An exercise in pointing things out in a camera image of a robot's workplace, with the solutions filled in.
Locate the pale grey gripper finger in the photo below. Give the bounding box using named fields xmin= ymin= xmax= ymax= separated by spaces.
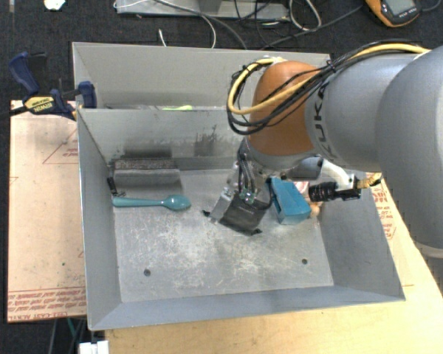
xmin=209 ymin=187 xmax=233 ymax=222

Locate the dark grey block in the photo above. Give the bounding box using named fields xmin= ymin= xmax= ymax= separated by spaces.
xmin=202 ymin=194 xmax=264 ymax=237

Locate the blue box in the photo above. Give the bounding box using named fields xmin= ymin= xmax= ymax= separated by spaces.
xmin=268 ymin=177 xmax=313 ymax=226

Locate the grey metal bin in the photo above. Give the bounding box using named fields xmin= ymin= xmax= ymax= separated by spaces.
xmin=72 ymin=41 xmax=406 ymax=332

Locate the teal plastic spoon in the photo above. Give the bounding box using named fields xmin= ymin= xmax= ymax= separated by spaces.
xmin=111 ymin=193 xmax=192 ymax=212

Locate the pink toy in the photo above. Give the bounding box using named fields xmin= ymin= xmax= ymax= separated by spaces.
xmin=294 ymin=180 xmax=324 ymax=218

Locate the grey flat block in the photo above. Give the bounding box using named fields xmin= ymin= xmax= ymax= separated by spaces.
xmin=112 ymin=159 xmax=182 ymax=195

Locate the brown cardboard board red print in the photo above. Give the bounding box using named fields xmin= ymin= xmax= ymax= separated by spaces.
xmin=7 ymin=100 xmax=398 ymax=324

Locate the black cylinder on white bracket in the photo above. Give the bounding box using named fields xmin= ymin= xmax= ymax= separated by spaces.
xmin=308 ymin=158 xmax=370 ymax=203

